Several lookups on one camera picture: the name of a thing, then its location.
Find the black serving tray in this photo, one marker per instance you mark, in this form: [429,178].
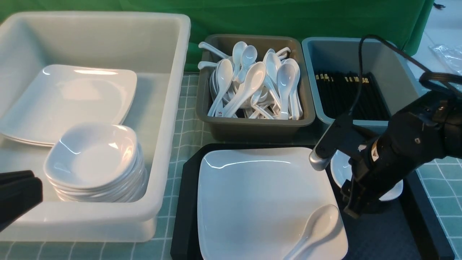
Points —
[187,202]

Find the white spoon bin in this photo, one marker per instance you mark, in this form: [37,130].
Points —
[285,78]
[254,78]

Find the brown spoon bin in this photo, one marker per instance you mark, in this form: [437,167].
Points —
[306,130]

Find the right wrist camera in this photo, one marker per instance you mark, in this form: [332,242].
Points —
[341,135]

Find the white bowl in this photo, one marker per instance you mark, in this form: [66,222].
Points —
[341,171]

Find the white spoon bin right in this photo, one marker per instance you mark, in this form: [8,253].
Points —
[285,78]

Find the checked green tablecloth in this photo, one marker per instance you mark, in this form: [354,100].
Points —
[441,179]

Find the large white plastic tub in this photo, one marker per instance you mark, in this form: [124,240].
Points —
[154,46]

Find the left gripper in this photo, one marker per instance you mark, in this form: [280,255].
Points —
[20,191]

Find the blue-grey chopstick bin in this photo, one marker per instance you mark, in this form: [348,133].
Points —
[397,83]

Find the white square plate in tub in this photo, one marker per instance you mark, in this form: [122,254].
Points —
[62,96]

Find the large white square plate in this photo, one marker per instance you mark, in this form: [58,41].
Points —
[253,204]

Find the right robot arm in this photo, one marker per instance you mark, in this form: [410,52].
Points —
[429,128]

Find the stack of white bowls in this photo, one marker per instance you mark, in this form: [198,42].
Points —
[97,163]

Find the pile of black chopsticks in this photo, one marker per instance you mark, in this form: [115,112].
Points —
[338,90]

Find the green backdrop cloth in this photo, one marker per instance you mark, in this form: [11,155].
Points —
[401,22]

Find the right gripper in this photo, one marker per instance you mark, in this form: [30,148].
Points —
[375,171]

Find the white spoon bin centre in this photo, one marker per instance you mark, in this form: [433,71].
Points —
[254,78]

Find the white spoon in bin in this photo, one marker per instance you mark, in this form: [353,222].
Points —
[224,76]

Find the clear plastic bag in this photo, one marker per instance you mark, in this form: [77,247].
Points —
[451,56]

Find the white soup spoon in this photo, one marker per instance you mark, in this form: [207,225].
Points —
[320,224]

